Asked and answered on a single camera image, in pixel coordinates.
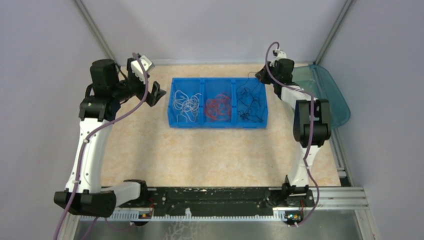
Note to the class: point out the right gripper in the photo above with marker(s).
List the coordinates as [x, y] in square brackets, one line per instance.
[261, 75]

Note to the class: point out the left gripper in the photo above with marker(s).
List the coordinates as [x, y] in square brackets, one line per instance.
[152, 97]

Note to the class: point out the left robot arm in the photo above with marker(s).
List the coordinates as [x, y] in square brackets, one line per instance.
[83, 194]

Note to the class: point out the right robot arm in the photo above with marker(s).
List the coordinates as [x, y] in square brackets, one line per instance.
[311, 123]

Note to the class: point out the blue three-compartment bin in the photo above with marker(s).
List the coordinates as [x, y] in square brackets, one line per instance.
[217, 102]

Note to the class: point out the teal transparent plastic lid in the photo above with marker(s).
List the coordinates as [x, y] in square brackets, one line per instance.
[318, 81]

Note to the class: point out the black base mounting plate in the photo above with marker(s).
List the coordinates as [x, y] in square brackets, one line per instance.
[217, 201]

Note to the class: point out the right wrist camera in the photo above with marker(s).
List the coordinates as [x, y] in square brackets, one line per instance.
[279, 54]

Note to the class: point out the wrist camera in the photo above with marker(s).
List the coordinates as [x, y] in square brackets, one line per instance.
[279, 54]
[145, 65]

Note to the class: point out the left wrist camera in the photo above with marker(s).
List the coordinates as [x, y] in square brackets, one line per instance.
[145, 65]

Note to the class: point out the aluminium front rail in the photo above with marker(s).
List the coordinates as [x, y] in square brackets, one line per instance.
[326, 199]

